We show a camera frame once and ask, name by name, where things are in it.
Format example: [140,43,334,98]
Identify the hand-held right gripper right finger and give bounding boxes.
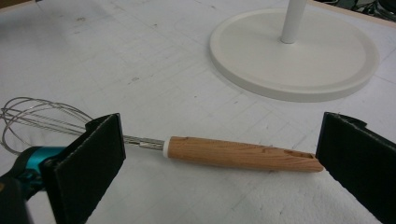
[315,111,396,224]

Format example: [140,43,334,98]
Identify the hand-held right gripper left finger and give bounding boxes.
[41,112,127,224]

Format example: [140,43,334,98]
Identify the whisk with wooden handle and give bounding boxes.
[0,96,325,174]

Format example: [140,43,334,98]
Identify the white round stand with pole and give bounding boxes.
[209,0,381,103]

